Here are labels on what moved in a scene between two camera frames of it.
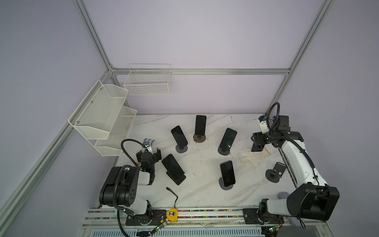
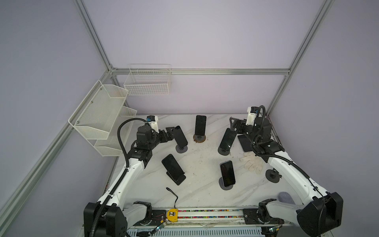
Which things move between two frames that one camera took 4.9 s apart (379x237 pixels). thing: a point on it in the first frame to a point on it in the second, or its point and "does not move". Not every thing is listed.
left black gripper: [156, 156] to [170, 135]
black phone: [200, 125] does not move
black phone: [179, 136] does not move
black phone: [172, 167] does not move
